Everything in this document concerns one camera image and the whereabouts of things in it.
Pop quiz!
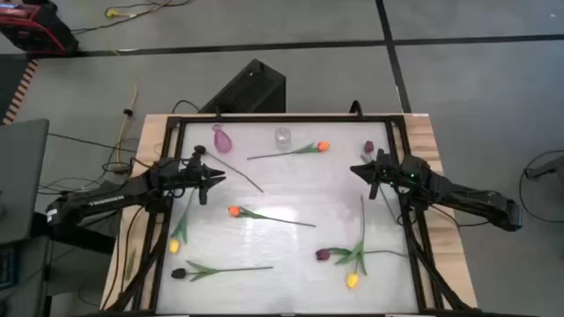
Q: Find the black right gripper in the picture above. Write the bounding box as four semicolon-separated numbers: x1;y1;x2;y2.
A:
350;149;419;200

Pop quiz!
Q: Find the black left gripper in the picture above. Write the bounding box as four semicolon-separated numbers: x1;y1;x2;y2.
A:
167;153;227;206

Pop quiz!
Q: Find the purple artificial tulip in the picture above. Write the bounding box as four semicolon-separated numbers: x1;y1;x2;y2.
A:
315;247;410;267
360;139;397;223

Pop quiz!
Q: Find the orange artificial tulip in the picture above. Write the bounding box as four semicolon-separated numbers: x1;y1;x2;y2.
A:
226;204;317;229
246;140;331;161

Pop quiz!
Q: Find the yellow artificial tulip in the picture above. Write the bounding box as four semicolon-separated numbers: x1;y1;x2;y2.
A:
345;195;368;291
167;188;197;255

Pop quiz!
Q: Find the purple glass vase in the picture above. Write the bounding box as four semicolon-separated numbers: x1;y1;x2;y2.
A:
211;122;234;154

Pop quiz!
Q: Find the clear cut-glass vase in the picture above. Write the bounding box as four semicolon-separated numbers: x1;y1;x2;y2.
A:
274;126;292;151

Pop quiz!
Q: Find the black perforated box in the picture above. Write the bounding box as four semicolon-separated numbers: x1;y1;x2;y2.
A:
197;58;287;114

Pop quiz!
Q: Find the loose green leaf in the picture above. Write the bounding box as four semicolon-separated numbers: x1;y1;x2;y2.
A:
124;248;137;283

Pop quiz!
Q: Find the grey stand leg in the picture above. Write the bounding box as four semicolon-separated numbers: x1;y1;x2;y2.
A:
523;153;564;186

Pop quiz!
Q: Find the grey desk panel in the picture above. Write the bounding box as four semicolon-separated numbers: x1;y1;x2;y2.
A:
0;118;50;246

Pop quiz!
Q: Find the black mat with striped edge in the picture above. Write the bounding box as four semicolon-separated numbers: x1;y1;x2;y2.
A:
0;55;41;127

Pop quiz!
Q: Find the red and black tool case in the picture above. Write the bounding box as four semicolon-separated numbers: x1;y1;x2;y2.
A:
0;0;80;56

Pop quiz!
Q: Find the black aluminium table frame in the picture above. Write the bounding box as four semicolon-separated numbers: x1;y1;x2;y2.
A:
103;113;477;317

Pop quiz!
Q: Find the long yellow floor cable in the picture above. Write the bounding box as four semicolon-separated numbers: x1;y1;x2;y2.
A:
112;49;139;165

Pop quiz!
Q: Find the black looped floor cable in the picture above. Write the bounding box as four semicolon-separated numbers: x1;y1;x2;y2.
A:
518;149;564;224

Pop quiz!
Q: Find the yellow cable with plug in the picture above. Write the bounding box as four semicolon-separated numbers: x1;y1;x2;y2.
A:
104;0;174;21

